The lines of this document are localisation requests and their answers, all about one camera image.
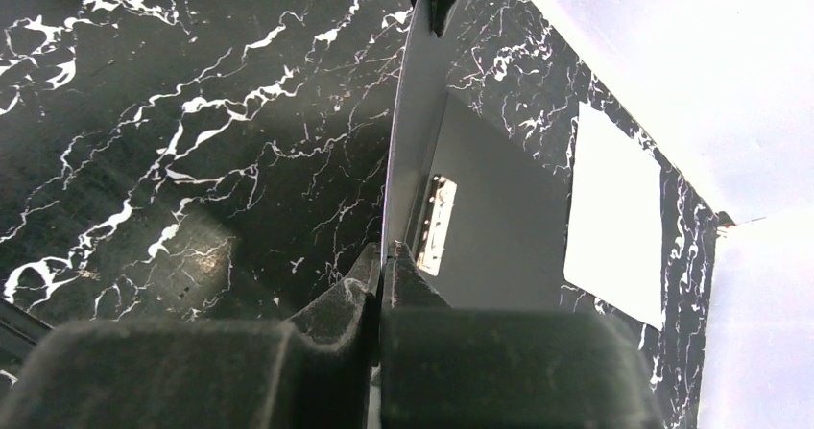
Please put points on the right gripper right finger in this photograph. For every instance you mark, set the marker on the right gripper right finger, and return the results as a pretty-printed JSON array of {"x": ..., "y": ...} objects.
[{"x": 443, "y": 367}]

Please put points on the silver folder lever clip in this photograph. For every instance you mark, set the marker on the silver folder lever clip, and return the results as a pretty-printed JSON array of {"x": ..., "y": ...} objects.
[{"x": 435, "y": 224}]

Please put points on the printed white paper sheets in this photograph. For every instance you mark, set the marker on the printed white paper sheets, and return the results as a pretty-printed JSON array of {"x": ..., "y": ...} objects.
[{"x": 614, "y": 238}]

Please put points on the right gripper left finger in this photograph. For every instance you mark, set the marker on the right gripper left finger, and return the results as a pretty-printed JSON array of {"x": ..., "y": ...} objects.
[{"x": 311, "y": 370}]

